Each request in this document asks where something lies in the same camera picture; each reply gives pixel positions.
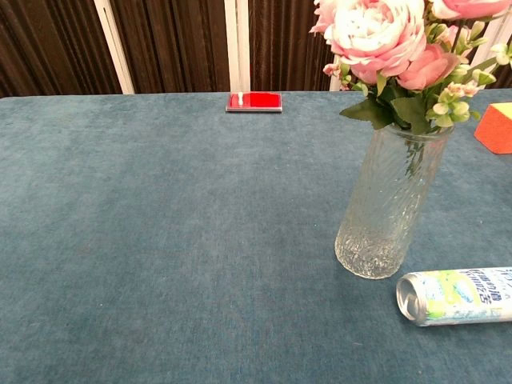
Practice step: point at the pink artificial flower bouquet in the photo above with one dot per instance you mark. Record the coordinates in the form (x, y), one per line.
(376, 36)

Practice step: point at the clear textured glass vase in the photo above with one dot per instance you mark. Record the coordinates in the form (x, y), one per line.
(384, 208)

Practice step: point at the red ink pad case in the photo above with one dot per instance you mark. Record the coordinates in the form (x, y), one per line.
(260, 102)

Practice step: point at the blue velvet tablecloth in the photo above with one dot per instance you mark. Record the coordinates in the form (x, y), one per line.
(160, 240)

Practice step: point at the dark brown curtain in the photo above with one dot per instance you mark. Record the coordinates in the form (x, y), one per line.
(180, 40)

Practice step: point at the white green drink can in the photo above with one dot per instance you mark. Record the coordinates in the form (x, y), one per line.
(452, 296)

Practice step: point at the orange yellow sponge block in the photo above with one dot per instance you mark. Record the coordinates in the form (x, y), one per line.
(496, 132)

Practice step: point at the white frame post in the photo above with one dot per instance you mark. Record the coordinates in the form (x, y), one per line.
(335, 82)
(116, 48)
(239, 44)
(490, 36)

